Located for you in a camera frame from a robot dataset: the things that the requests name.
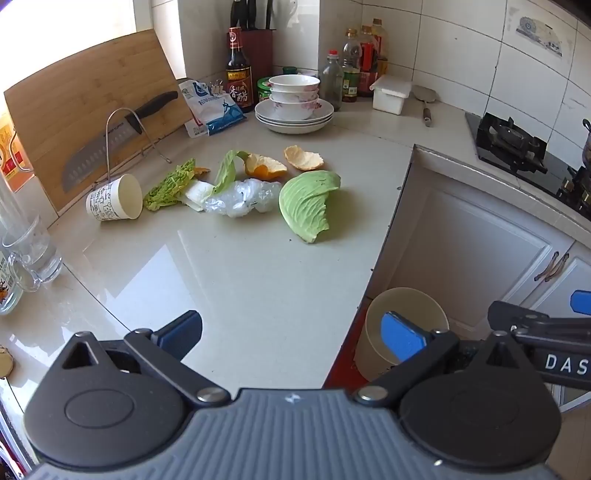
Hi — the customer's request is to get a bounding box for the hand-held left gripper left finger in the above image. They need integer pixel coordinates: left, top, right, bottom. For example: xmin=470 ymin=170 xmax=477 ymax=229
xmin=58 ymin=310 xmax=230 ymax=408

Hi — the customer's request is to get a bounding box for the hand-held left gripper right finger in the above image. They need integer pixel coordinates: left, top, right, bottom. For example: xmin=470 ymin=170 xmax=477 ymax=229
xmin=355 ymin=311 xmax=532 ymax=407

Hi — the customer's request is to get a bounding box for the cream plastic trash bin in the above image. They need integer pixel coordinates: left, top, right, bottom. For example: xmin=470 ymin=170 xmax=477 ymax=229
xmin=355 ymin=287 xmax=450 ymax=381

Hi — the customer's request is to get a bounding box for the clear plastic bag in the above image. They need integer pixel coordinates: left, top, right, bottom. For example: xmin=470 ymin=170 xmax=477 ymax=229
xmin=202 ymin=179 xmax=282 ymax=219

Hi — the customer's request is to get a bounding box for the large round cabbage leaf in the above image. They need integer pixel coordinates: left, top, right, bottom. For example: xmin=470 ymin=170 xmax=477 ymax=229
xmin=278 ymin=170 xmax=341 ymax=244

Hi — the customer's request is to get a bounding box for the veined pale cabbage leaf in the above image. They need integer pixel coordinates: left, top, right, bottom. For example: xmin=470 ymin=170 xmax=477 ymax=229
xmin=210 ymin=150 xmax=252 ymax=197

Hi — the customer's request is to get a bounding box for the orange peel with pulp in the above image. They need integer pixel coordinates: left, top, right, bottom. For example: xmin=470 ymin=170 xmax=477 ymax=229
xmin=244 ymin=154 xmax=288 ymax=181

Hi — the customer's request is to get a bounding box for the cupped orange peel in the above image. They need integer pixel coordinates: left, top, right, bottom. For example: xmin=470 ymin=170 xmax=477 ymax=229
xmin=283 ymin=145 xmax=325 ymax=172

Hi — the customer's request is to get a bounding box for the white cabinet door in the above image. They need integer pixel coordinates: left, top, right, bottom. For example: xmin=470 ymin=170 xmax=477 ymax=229
xmin=531 ymin=251 xmax=591 ymax=319
xmin=413 ymin=182 xmax=575 ymax=326
xmin=365 ymin=157 xmax=416 ymax=296

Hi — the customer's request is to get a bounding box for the white printed paper cup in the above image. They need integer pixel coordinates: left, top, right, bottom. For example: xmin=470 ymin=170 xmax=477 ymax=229
xmin=85 ymin=174 xmax=144 ymax=223

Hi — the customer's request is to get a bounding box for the crinkled napa cabbage leaf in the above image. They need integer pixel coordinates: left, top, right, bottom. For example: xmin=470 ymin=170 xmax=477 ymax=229
xmin=142 ymin=158 xmax=215 ymax=213

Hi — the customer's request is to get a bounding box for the clear glass mug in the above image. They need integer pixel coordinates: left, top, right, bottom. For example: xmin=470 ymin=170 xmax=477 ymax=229
xmin=0 ymin=217 xmax=63 ymax=291

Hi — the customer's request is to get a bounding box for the clear labelled bottle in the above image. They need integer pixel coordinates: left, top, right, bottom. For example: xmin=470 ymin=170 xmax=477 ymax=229
xmin=0 ymin=251 xmax=24 ymax=317

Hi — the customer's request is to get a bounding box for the black gas stove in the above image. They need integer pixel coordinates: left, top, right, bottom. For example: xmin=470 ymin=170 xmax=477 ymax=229
xmin=465 ymin=112 xmax=591 ymax=213

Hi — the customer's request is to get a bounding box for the clear ribbed glass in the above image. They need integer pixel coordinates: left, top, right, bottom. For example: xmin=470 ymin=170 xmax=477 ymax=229
xmin=0 ymin=178 xmax=26 ymax=241

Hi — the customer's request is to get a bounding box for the white blue salt bag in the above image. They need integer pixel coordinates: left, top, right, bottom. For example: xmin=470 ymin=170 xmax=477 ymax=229
xmin=178 ymin=78 xmax=247 ymax=138

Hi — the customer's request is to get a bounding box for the metal spatula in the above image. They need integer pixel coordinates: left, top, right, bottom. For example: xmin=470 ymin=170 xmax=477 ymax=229
xmin=412 ymin=84 xmax=437 ymax=127

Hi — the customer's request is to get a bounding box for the orange cardboard box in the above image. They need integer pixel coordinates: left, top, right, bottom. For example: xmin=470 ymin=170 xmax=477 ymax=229
xmin=0 ymin=111 xmax=35 ymax=193

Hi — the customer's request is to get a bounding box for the white plastic lidded box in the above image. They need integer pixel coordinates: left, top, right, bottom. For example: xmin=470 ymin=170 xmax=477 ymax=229
xmin=372 ymin=75 xmax=413 ymax=114

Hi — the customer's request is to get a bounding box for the white floral bowl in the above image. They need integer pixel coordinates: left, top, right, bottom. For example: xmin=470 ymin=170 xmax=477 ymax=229
xmin=270 ymin=98 xmax=319 ymax=121
xmin=268 ymin=74 xmax=321 ymax=93
xmin=269 ymin=90 xmax=320 ymax=104

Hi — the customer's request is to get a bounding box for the dark vinegar bottle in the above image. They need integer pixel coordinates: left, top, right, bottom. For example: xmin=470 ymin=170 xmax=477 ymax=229
xmin=225 ymin=27 xmax=254 ymax=114

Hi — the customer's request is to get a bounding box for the green label oil bottle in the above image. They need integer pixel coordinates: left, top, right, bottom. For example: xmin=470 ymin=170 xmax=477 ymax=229
xmin=342 ymin=28 xmax=363 ymax=103

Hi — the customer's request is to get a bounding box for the red capped glass bottle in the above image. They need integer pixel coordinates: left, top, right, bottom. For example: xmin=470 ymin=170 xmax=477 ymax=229
xmin=321 ymin=50 xmax=345 ymax=112

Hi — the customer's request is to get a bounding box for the bamboo cutting board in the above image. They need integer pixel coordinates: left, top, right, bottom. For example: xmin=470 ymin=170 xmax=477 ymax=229
xmin=4 ymin=28 xmax=195 ymax=217

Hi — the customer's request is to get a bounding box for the red label sauce bottle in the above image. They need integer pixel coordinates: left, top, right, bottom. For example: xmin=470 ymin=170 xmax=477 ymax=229
xmin=358 ymin=25 xmax=379 ymax=97

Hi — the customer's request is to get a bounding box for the dark red knife block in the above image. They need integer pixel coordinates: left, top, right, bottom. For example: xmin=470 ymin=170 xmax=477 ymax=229
xmin=240 ymin=28 xmax=274 ymax=90

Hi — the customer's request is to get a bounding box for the yellow capped sauce bottle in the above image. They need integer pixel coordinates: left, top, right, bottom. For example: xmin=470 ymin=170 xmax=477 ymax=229
xmin=372 ymin=18 xmax=389 ymax=77

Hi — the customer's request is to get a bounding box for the bronze cabinet handle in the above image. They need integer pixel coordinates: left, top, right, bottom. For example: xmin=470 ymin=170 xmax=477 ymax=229
xmin=545 ymin=254 xmax=571 ymax=281
xmin=534 ymin=251 xmax=560 ymax=281

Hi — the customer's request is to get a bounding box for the black handled kitchen knife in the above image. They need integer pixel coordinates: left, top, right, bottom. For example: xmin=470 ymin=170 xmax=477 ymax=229
xmin=61 ymin=91 xmax=179 ymax=193

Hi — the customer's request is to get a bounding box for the metal wire rack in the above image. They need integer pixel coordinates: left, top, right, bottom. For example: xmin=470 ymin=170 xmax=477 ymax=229
xmin=105 ymin=107 xmax=172 ymax=185

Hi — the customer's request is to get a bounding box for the blue wall sticker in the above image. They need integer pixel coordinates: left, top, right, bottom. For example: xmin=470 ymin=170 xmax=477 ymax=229
xmin=516 ymin=16 xmax=564 ymax=58

